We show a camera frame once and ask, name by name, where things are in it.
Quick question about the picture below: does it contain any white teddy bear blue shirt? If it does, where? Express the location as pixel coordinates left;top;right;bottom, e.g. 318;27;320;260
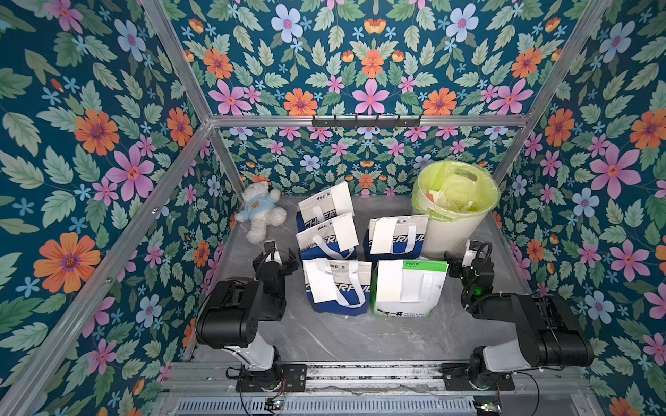
234;181;287;244

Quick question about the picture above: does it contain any blue white tote bag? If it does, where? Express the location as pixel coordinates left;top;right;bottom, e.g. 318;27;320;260
297;182;355;232
303;258;372;317

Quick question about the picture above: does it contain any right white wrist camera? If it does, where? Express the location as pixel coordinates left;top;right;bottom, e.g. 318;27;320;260
461;239;484;267

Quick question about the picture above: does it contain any middle right blue white bag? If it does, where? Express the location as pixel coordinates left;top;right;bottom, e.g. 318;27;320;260
364;215;429;263

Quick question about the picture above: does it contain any black wall hook rail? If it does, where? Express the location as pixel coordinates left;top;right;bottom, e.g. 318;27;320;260
310;114;421;129

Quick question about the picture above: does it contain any white trash bin green liner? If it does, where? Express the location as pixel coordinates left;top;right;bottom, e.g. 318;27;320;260
412;161;500;259

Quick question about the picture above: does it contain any white bag green top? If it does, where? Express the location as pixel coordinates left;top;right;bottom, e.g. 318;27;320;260
370;259;449;318

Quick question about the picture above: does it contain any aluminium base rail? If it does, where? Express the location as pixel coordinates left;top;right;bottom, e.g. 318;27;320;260
156;361;603;415

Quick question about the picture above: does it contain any middle left blue white bag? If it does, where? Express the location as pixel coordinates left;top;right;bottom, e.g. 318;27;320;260
296;213;359;260

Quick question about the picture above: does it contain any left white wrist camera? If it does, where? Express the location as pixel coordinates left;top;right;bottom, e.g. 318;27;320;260
264;240;283;265

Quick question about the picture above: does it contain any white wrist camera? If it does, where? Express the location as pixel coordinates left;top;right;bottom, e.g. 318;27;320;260
461;239;484;267
264;240;283;265

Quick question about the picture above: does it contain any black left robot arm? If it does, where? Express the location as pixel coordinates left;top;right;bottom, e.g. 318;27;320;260
195;251;307;395

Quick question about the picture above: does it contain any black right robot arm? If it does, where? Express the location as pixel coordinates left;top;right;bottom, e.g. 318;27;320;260
440;253;594;391

